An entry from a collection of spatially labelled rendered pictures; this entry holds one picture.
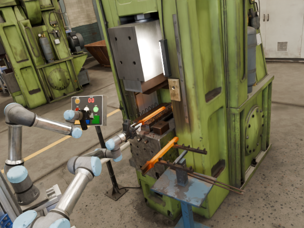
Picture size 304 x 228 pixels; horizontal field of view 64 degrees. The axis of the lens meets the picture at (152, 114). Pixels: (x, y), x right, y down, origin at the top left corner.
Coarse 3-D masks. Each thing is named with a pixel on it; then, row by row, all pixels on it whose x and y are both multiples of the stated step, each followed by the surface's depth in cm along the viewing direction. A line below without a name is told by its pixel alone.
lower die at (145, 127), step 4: (160, 104) 236; (164, 104) 232; (156, 108) 227; (148, 112) 224; (152, 112) 220; (160, 112) 216; (140, 116) 219; (144, 116) 216; (152, 116) 210; (156, 116) 211; (160, 116) 210; (164, 116) 214; (172, 116) 223; (136, 120) 213; (152, 120) 205; (156, 120) 206; (144, 124) 204; (148, 124) 200; (152, 124) 204; (144, 128) 206; (148, 128) 202
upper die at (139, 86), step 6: (156, 78) 198; (162, 78) 204; (126, 84) 197; (132, 84) 192; (138, 84) 187; (144, 84) 188; (150, 84) 193; (156, 84) 199; (132, 90) 195; (138, 90) 190; (144, 90) 190
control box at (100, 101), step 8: (80, 96) 230; (88, 96) 227; (96, 96) 224; (104, 96) 225; (72, 104) 232; (80, 104) 229; (88, 104) 226; (96, 104) 224; (104, 104) 225; (96, 112) 223; (104, 112) 225; (104, 120) 224
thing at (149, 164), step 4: (172, 140) 183; (176, 140) 185; (168, 144) 179; (172, 144) 181; (164, 148) 175; (168, 148) 177; (160, 152) 171; (164, 152) 173; (156, 156) 168; (160, 156) 169; (152, 160) 165; (156, 160) 166; (148, 164) 160; (152, 164) 161; (140, 168) 157; (144, 168) 156; (148, 168) 161; (144, 172) 158
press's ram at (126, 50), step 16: (112, 32) 182; (128, 32) 171; (144, 32) 172; (160, 32) 185; (112, 48) 190; (128, 48) 178; (144, 48) 175; (160, 48) 183; (128, 64) 185; (144, 64) 178; (160, 64) 191; (144, 80) 181
